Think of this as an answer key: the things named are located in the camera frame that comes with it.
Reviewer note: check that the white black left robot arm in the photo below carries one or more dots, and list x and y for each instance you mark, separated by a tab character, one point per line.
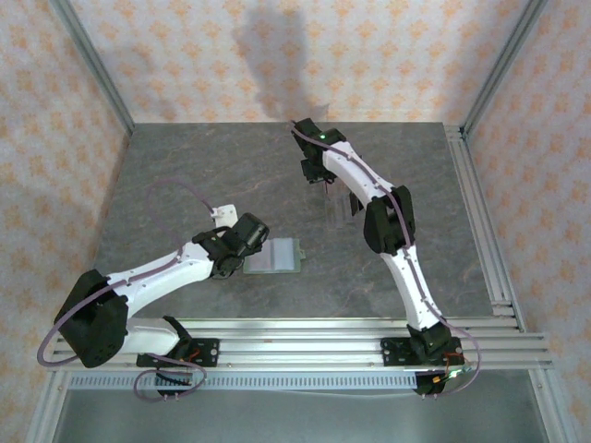
157	277

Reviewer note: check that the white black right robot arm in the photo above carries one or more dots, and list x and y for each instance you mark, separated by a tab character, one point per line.
415	286

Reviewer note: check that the clear acrylic card stand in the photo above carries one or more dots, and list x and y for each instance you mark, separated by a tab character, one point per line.
337	212

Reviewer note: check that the black left controller box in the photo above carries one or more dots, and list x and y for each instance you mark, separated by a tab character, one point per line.
175	381

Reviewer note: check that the black controller box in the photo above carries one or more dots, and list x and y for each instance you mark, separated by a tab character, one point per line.
175	381
429	386

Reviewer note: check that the black right controller box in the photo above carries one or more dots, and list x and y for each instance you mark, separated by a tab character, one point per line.
429	386

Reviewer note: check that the narrow aluminium table edge rail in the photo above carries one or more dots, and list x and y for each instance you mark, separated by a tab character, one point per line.
300	325

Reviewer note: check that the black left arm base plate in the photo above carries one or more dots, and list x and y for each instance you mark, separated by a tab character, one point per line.
208	347

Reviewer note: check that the wide aluminium mounting rail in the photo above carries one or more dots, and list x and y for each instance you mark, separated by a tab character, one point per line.
300	356

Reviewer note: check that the aluminium side rail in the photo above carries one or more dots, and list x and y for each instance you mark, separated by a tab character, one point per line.
485	240

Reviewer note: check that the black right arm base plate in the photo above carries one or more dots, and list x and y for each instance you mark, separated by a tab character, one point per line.
392	351

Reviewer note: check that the aluminium frame post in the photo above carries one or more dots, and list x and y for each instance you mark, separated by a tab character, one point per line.
92	60
504	60

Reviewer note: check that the aluminium frame leg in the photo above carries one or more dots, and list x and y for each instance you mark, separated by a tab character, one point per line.
549	410
48	410

